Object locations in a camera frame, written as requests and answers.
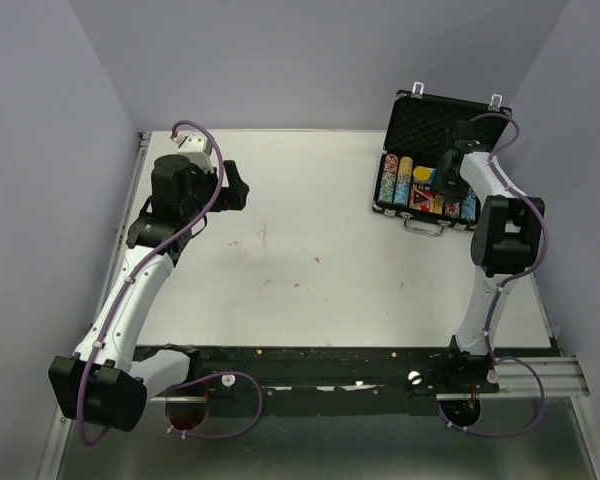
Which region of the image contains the blue playing card deck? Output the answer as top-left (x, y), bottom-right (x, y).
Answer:
top-left (412, 166), bottom-right (436, 185)

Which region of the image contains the red playing card deck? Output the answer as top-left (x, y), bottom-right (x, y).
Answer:
top-left (428, 194), bottom-right (445, 214)

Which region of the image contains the black poker chip case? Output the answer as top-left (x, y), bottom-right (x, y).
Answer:
top-left (372, 82), bottom-right (512, 236)

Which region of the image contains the blue poker chip stack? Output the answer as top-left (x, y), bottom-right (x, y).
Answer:
top-left (393, 179), bottom-right (410, 207)

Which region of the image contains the yellow round button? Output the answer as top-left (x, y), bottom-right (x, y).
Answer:
top-left (412, 166), bottom-right (435, 183)

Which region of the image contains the triangular all-in marker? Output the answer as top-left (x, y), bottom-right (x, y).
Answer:
top-left (410, 185), bottom-right (435, 212)

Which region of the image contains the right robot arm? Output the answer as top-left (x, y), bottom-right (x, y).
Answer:
top-left (432, 114), bottom-right (548, 392)

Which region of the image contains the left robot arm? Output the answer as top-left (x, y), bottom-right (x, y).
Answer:
top-left (48, 154), bottom-right (249, 432)

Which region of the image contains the yellow chip row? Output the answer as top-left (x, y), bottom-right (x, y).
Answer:
top-left (397, 156), bottom-right (413, 183)

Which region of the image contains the red white chip row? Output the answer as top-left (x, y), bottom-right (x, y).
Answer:
top-left (378, 154), bottom-right (399, 204)

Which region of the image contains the right aluminium extrusion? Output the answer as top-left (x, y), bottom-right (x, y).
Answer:
top-left (425, 356), bottom-right (590, 401)

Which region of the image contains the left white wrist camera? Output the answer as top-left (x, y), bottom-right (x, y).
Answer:
top-left (171, 131), bottom-right (213, 172)

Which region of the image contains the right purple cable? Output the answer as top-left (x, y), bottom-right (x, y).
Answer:
top-left (437, 113), bottom-right (551, 437)

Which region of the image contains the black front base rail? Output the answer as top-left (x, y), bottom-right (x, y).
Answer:
top-left (124, 342), bottom-right (501, 419)

